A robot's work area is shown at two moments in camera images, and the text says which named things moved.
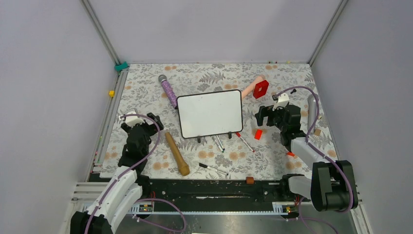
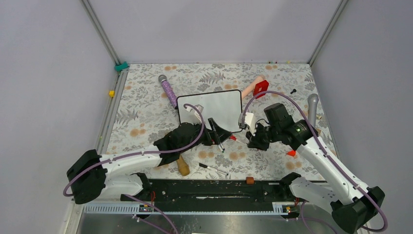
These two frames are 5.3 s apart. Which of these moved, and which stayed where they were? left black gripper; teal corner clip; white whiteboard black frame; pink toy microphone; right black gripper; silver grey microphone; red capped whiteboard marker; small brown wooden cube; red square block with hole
Moved: left black gripper; right black gripper; red capped whiteboard marker
Stayed: red square block with hole; pink toy microphone; teal corner clip; white whiteboard black frame; silver grey microphone; small brown wooden cube
